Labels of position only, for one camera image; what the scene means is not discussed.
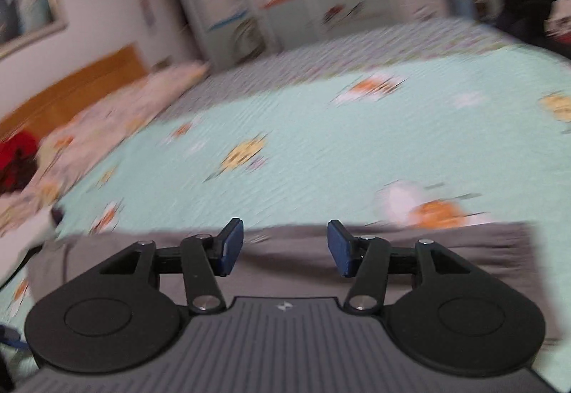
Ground framed wall picture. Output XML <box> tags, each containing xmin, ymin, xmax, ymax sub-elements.
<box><xmin>0</xmin><ymin>0</ymin><xmax>69</xmax><ymax>60</ymax></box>

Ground pile of clothes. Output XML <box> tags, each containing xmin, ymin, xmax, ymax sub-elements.
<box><xmin>543</xmin><ymin>0</ymin><xmax>571</xmax><ymax>48</ymax></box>

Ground floral pillows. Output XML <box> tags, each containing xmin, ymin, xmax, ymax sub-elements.
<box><xmin>36</xmin><ymin>62</ymin><xmax>211</xmax><ymax>202</ymax></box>

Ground green bee print bedspread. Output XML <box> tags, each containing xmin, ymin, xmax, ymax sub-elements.
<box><xmin>0</xmin><ymin>17</ymin><xmax>571</xmax><ymax>376</ymax></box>

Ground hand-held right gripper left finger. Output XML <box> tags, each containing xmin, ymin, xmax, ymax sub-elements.
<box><xmin>99</xmin><ymin>217</ymin><xmax>245</xmax><ymax>314</ymax></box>

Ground white cloth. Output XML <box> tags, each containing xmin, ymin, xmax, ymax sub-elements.
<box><xmin>0</xmin><ymin>197</ymin><xmax>61</xmax><ymax>282</ymax></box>

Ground grey garment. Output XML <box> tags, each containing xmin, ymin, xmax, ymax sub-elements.
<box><xmin>27</xmin><ymin>221</ymin><xmax>562</xmax><ymax>346</ymax></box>

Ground red cloth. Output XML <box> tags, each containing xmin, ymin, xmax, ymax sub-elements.
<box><xmin>0</xmin><ymin>130</ymin><xmax>42</xmax><ymax>198</ymax></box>

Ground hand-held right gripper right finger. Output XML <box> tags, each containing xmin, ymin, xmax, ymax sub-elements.
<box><xmin>327</xmin><ymin>219</ymin><xmax>470</xmax><ymax>314</ymax></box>

